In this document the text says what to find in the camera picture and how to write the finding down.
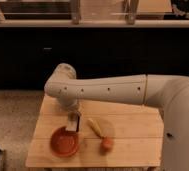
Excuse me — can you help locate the white block eraser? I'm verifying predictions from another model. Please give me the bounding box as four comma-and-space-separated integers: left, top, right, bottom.
66, 121, 79, 132

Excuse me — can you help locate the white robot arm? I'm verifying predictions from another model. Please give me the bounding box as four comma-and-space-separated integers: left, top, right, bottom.
44, 63, 189, 171

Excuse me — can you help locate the red bowl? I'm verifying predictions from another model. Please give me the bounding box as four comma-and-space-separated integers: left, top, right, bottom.
49, 126, 79, 157

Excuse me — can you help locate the orange round toy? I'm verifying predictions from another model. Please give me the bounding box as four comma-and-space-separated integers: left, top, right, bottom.
101, 137, 113, 151

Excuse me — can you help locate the wooden table frame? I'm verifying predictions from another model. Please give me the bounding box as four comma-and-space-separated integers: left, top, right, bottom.
0, 0, 189, 28

